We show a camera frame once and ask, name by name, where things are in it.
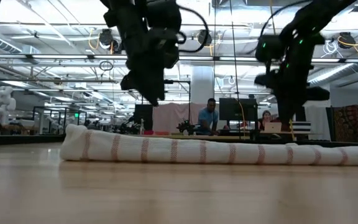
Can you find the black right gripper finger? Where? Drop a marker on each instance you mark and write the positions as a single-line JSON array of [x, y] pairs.
[[294, 104], [284, 104]]

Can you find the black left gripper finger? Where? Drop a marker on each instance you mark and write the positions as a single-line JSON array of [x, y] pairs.
[[158, 88], [144, 87]]

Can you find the white towel with stripes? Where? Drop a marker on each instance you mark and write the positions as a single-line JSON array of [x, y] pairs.
[[197, 152]]

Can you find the small black robot arm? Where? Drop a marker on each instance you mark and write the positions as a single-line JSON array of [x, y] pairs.
[[186, 127]]

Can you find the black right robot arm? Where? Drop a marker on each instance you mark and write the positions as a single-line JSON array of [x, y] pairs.
[[319, 15]]

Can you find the person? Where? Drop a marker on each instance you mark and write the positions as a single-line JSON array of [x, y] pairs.
[[208, 118], [266, 116]]

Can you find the black and white striped box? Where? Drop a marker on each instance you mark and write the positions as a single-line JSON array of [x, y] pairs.
[[303, 127]]

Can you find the silver laptop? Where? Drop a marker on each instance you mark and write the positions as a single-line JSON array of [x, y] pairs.
[[273, 127]]

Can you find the black upright panel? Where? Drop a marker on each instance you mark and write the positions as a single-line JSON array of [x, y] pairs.
[[145, 115]]

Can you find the pink cloth backdrop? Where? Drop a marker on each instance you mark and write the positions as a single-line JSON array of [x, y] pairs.
[[172, 115]]

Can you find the white curtain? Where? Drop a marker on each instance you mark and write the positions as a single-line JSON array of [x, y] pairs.
[[319, 124]]

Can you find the red flat box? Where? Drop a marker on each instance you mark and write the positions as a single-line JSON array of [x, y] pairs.
[[163, 132]]

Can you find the white building column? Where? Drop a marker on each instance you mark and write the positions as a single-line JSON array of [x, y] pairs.
[[202, 84]]

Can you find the black computer monitor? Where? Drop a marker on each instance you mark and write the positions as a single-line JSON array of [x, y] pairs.
[[232, 109]]

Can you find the patterned hanging rug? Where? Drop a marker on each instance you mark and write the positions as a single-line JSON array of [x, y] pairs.
[[350, 124]]

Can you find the long ceiling light strip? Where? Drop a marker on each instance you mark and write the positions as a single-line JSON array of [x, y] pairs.
[[73, 57]]

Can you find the white robot figure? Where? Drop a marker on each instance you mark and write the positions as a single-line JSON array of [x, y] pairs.
[[2, 99]]

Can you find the black camera stand frame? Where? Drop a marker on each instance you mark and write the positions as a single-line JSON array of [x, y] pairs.
[[170, 81]]

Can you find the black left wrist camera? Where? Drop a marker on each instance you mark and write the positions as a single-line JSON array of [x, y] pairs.
[[163, 14]]

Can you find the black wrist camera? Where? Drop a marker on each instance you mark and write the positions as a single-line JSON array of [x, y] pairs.
[[270, 48], [163, 14]]

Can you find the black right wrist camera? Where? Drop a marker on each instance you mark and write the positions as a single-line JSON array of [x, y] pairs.
[[270, 48]]

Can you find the black-framed glass enclosure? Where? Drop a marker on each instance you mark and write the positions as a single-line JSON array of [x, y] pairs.
[[51, 121]]

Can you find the black aluminium table frame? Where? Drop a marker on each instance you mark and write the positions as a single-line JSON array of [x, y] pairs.
[[11, 140]]

